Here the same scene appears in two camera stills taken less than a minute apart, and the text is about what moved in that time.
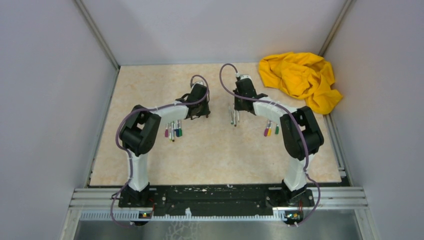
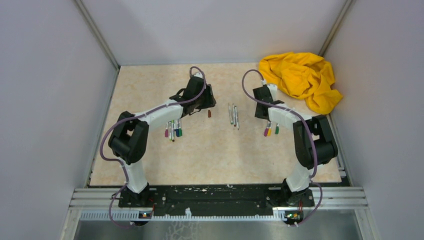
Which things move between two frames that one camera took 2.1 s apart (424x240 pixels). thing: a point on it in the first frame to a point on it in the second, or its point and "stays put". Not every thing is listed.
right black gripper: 237,106 to 257,114
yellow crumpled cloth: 304,76 stays put
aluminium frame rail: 320,198 stays put
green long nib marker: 231,115 stays put
